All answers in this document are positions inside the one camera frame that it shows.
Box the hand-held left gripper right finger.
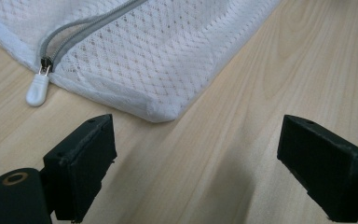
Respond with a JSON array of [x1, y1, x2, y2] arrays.
[[276, 114, 358, 224]]

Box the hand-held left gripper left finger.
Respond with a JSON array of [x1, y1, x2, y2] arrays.
[[42, 113, 118, 224]]

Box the white mesh laundry bag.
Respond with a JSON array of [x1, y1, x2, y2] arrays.
[[0, 0, 282, 123]]

